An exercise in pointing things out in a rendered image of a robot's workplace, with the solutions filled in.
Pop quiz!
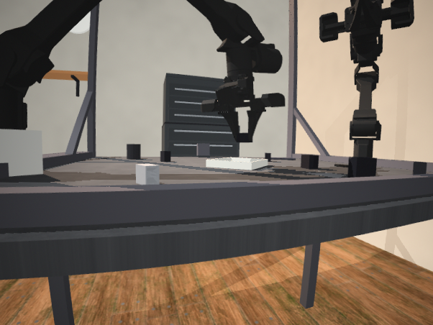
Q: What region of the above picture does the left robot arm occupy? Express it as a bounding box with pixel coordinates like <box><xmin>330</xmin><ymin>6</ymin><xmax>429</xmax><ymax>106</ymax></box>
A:
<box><xmin>350</xmin><ymin>28</ymin><xmax>383</xmax><ymax>157</ymax></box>

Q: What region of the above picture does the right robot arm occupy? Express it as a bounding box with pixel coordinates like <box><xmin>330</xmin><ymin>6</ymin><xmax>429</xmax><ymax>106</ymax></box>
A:
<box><xmin>0</xmin><ymin>0</ymin><xmax>283</xmax><ymax>130</ymax></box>

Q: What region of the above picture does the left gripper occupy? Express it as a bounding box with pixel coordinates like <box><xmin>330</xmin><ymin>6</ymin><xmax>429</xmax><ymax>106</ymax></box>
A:
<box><xmin>319</xmin><ymin>0</ymin><xmax>414</xmax><ymax>47</ymax></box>

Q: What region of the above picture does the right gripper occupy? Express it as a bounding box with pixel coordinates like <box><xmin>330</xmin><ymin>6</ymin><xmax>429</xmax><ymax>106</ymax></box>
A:
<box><xmin>201</xmin><ymin>70</ymin><xmax>285</xmax><ymax>141</ymax></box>

